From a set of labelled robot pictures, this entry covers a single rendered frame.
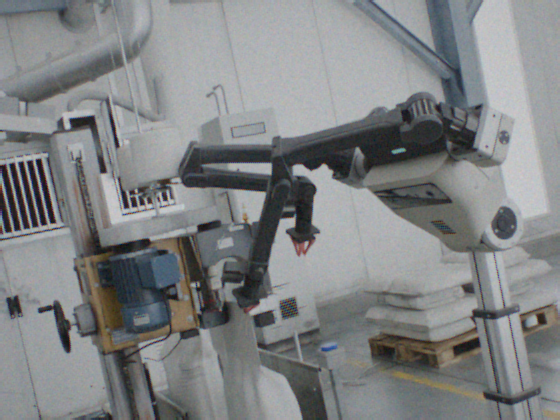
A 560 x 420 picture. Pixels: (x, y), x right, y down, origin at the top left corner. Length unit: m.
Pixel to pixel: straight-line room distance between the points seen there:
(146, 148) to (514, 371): 1.29
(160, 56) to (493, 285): 4.05
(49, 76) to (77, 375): 2.04
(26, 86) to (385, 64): 4.16
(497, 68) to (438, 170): 6.95
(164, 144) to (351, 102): 5.45
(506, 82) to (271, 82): 3.04
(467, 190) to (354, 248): 5.48
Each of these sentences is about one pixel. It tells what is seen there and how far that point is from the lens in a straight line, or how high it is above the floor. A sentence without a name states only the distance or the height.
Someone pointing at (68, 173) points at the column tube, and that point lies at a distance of 2.37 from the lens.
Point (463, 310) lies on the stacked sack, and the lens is 5.11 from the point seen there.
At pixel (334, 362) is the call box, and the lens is 2.49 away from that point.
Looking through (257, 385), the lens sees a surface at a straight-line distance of 2.31.
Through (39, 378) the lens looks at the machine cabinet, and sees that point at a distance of 5.09.
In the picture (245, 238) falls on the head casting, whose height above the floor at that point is 1.28.
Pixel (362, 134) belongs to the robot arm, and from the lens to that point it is 1.72.
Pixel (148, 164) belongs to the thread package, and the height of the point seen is 1.58.
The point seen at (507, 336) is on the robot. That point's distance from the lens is 2.19.
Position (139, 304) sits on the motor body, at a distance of 2.16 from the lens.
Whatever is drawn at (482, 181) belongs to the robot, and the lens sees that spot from 1.95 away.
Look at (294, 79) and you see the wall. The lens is 7.25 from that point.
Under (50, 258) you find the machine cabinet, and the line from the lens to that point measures 5.04.
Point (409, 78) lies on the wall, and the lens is 7.99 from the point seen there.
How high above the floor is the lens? 1.43
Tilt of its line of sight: 3 degrees down
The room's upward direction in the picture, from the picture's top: 12 degrees counter-clockwise
